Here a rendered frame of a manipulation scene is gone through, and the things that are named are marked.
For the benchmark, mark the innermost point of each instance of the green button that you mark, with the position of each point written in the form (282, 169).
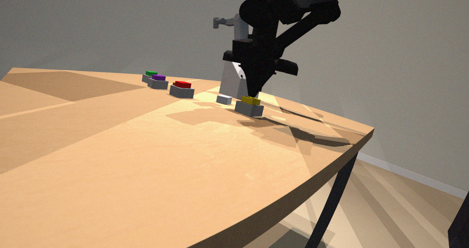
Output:
(148, 75)

